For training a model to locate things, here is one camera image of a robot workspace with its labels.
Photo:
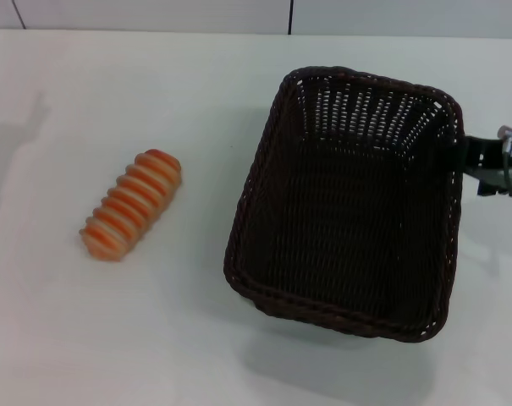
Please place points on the black wicker basket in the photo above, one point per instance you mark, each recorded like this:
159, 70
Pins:
344, 237

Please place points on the ridged orange bread loaf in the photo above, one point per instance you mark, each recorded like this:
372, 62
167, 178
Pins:
130, 207

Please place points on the black vertical wall strip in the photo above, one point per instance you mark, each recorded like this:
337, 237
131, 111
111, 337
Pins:
291, 17

